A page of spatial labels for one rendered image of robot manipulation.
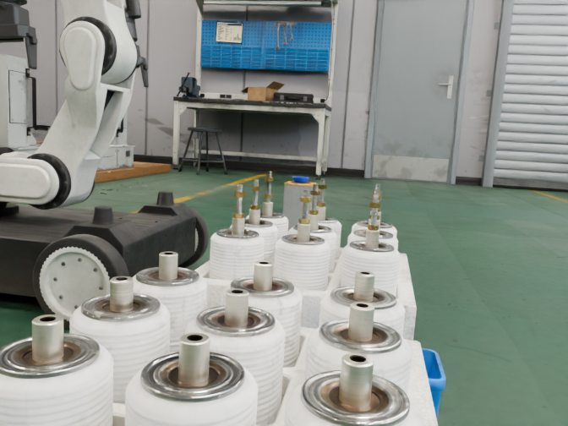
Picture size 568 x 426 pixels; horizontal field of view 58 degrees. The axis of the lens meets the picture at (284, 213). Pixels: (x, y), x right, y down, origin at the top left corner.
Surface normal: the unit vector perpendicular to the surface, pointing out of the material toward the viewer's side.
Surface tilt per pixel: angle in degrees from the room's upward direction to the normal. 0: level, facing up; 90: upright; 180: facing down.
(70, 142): 90
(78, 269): 90
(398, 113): 90
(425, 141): 90
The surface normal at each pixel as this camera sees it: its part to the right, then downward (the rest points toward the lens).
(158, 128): -0.18, 0.14
